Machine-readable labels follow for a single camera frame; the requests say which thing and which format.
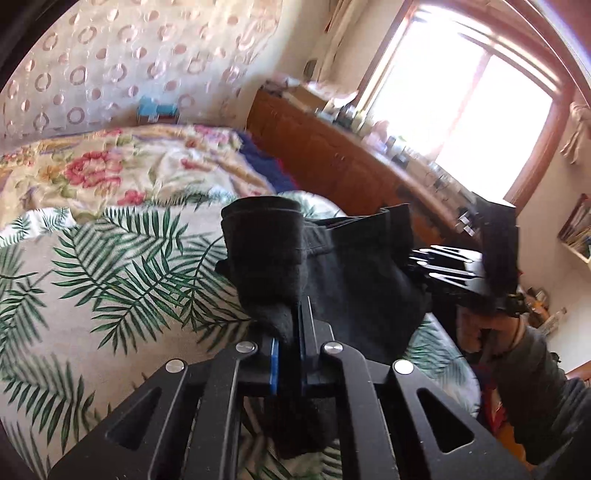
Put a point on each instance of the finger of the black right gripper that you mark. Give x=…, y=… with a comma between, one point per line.
x=459, y=286
x=450, y=258

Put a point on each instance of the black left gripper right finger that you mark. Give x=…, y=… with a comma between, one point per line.
x=393, y=421

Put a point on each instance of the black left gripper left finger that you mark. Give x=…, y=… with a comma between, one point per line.
x=183, y=422

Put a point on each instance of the black garment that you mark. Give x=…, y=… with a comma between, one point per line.
x=354, y=273

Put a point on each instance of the person's right hand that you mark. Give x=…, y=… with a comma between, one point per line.
x=490, y=335

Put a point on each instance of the wooden framed window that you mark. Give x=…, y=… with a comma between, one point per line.
x=491, y=104

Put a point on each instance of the palm leaf print sheet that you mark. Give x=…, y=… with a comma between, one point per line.
x=90, y=311

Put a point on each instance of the long wooden sideboard cabinet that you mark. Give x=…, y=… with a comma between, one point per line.
x=324, y=159

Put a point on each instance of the navy blue blanket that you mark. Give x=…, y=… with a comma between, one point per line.
x=266, y=165

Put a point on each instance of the folded beige window curtain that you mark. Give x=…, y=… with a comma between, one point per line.
x=345, y=15

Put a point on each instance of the floral bed quilt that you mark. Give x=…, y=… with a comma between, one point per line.
x=90, y=172

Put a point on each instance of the blue toy box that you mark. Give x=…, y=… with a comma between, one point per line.
x=150, y=111

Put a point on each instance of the white circle-patterned curtain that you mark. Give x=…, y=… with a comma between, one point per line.
x=93, y=65

